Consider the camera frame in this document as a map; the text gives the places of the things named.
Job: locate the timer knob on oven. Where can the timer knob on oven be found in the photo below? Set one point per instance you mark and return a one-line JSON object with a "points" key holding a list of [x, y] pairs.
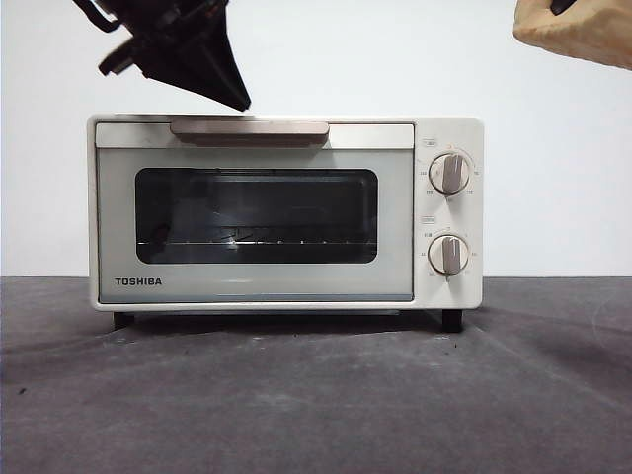
{"points": [[448, 255]]}

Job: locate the temperature knob on oven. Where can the temperature knob on oven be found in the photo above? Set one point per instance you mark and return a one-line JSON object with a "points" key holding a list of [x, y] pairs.
{"points": [[449, 174]]}

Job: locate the golden bread loaf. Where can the golden bread loaf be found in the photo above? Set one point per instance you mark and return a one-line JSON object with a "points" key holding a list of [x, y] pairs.
{"points": [[592, 34]]}

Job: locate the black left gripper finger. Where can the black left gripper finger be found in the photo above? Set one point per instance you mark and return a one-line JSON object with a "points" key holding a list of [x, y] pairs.
{"points": [[207, 69]]}

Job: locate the cream Toshiba toaster oven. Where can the cream Toshiba toaster oven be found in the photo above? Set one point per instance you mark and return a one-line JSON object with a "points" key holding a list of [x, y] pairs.
{"points": [[454, 133]]}

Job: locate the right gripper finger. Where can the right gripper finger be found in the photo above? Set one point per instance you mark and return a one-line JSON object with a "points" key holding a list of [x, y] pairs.
{"points": [[562, 5]]}

